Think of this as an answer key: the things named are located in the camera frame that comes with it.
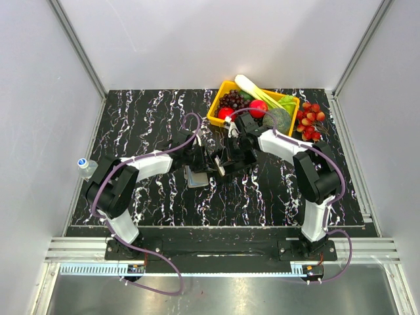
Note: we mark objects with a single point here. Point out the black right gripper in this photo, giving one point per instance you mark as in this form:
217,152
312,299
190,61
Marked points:
230,140

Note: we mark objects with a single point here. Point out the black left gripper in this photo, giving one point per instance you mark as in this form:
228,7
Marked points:
203,165

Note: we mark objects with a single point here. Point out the beige leather card holder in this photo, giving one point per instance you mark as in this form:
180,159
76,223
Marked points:
195,180

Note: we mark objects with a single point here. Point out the white card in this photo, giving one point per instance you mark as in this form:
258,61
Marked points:
220,168

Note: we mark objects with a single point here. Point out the black plastic card box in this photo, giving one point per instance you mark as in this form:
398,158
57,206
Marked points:
235,161

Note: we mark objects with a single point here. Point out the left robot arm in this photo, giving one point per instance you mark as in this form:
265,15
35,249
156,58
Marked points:
111,186

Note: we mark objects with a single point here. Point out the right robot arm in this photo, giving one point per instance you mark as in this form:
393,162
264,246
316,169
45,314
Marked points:
319,179

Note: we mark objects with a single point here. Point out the red apple left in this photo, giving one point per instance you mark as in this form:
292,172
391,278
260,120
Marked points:
226,112

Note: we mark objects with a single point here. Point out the red apple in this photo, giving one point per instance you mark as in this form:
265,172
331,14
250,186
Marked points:
258,109
226,112

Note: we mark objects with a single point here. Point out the green melon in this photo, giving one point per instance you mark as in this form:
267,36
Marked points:
279,116

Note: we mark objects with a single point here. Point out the red apple right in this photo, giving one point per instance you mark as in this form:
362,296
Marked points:
258,109

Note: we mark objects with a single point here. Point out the dark purple grape bunch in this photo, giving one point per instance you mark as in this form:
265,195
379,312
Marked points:
233,100

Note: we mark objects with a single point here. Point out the green lettuce leaf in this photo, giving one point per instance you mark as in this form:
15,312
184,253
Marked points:
288,103

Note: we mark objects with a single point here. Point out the white green leek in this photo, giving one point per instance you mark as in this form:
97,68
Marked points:
250,88

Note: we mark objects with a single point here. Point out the red lychee bunch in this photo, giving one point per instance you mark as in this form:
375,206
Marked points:
311,122

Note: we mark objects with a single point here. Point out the clear plastic water bottle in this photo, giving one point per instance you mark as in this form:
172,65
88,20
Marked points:
86,168

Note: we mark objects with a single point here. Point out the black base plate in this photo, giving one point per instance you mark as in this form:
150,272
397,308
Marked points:
228,250

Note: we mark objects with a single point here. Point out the aluminium frame rail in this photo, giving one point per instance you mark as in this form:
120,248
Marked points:
64,21

